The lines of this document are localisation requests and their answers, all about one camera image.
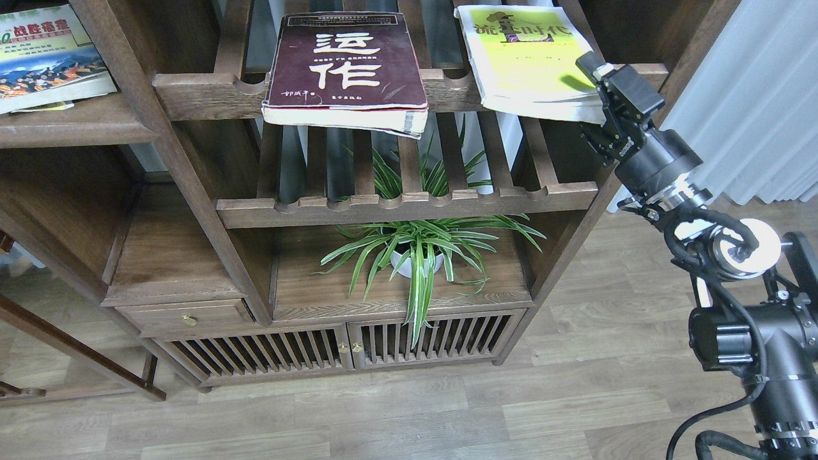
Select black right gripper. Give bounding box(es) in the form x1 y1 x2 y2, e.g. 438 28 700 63
576 50 710 211

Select yellow cover book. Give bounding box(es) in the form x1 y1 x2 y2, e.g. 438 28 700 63
454 4 605 125

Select maroon book white characters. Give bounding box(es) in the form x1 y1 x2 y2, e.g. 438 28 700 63
262 11 428 139

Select colourful small paperback book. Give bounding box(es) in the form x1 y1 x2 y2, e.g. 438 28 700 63
1 4 117 114

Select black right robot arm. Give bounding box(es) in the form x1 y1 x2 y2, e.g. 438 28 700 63
576 50 817 459

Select white curtain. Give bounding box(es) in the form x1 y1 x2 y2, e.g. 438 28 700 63
607 0 818 213

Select green spider plant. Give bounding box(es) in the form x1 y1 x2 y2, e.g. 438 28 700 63
311 115 547 349

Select white plant pot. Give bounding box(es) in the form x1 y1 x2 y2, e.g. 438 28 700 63
389 248 444 280

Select dark wooden bookshelf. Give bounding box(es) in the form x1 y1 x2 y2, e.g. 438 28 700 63
0 0 742 388

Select brass drawer knob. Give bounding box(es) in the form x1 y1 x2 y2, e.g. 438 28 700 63
181 312 198 327

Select wooden side table frame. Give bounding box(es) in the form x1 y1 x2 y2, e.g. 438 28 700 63
2 243 172 410

